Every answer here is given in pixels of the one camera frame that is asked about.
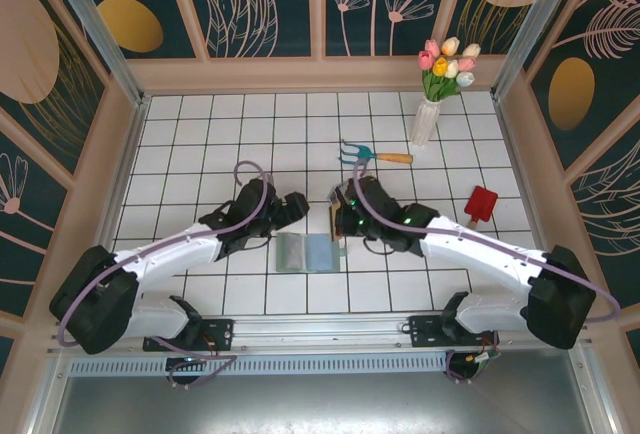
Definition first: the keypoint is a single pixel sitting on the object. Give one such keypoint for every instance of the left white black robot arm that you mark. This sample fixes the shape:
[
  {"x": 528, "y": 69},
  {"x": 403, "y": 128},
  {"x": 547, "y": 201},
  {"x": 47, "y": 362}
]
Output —
[{"x": 165, "y": 259}]

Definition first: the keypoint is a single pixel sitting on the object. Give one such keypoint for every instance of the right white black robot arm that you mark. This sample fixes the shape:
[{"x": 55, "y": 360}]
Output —
[{"x": 480, "y": 254}]

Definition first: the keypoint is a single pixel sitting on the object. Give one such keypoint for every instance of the white ribbed vase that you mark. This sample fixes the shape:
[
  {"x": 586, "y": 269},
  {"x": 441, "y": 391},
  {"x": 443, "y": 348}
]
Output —
[{"x": 425, "y": 124}]

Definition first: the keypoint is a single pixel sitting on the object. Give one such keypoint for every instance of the red toy shovel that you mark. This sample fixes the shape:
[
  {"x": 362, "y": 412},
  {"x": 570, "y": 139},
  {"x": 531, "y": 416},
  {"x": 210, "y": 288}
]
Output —
[{"x": 482, "y": 201}]

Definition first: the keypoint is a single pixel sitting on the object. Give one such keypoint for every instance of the pastel tulip bouquet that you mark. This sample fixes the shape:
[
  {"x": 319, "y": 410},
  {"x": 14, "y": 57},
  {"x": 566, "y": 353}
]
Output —
[{"x": 442, "y": 66}]

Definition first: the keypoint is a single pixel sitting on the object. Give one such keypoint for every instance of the aluminium mounting rail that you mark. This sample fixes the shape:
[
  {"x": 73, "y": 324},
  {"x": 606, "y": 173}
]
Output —
[{"x": 320, "y": 329}]

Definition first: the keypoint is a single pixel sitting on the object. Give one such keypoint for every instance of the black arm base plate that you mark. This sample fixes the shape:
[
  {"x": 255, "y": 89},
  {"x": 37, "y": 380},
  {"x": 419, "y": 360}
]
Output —
[
  {"x": 220, "y": 329},
  {"x": 425, "y": 331}
]

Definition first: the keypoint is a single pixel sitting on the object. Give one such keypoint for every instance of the aluminium frame post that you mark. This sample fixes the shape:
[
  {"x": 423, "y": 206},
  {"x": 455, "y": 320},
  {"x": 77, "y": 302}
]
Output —
[
  {"x": 103, "y": 34},
  {"x": 531, "y": 24}
]

